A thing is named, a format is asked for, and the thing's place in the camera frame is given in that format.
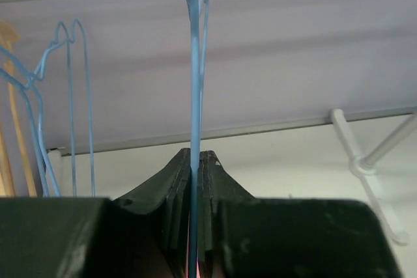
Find blue wire hanger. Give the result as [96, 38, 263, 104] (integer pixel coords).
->
[1, 40, 61, 197]
[29, 18, 96, 197]
[178, 0, 210, 278]

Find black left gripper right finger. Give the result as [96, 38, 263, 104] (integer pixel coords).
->
[197, 150, 255, 277]

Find wooden hanger right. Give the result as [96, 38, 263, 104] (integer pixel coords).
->
[1, 21, 37, 197]

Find pink t shirt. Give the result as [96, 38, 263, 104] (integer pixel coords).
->
[186, 219, 200, 277]

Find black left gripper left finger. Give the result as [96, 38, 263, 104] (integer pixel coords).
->
[113, 148, 190, 277]

